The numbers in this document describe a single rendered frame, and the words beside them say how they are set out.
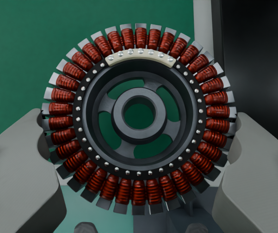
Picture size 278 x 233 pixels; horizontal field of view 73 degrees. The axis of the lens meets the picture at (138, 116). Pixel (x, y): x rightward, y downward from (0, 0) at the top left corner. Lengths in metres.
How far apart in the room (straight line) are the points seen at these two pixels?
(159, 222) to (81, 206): 0.37
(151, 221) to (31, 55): 0.87
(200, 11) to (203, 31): 0.02
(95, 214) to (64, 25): 0.88
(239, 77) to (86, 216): 0.92
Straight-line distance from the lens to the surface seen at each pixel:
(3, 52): 0.25
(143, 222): 0.98
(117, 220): 1.00
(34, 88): 0.22
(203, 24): 0.24
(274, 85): 0.22
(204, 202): 1.01
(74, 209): 1.02
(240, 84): 0.20
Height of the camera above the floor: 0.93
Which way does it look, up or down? 81 degrees down
